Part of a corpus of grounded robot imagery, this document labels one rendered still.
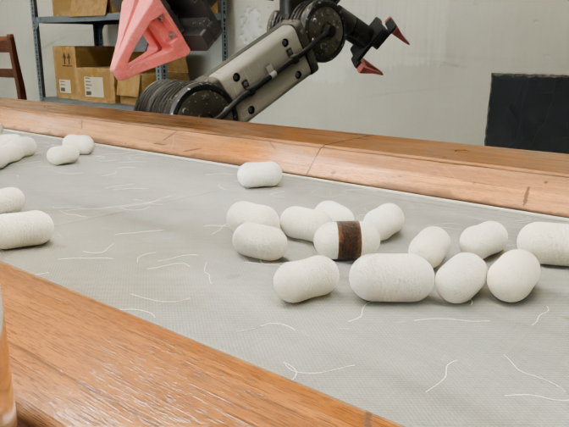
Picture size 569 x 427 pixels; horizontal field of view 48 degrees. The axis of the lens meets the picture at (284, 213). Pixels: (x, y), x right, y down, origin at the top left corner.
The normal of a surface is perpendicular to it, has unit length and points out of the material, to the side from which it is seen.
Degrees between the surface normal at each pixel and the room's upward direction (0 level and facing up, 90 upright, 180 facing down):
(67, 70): 90
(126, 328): 0
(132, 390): 0
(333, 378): 0
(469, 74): 90
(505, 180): 45
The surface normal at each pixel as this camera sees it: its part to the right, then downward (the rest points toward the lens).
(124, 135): -0.44, -0.55
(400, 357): 0.00, -0.97
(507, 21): -0.66, 0.19
